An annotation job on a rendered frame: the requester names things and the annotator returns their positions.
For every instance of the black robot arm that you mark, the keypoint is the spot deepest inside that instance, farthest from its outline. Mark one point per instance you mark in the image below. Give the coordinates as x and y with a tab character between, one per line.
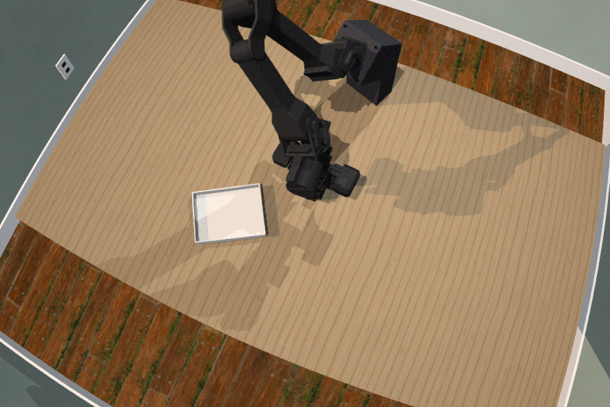
292	118

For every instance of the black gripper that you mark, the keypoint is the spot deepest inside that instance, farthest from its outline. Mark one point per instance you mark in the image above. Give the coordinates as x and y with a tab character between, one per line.
340	179

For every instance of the white tray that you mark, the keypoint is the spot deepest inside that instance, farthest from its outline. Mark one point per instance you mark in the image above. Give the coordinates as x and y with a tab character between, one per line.
228	214

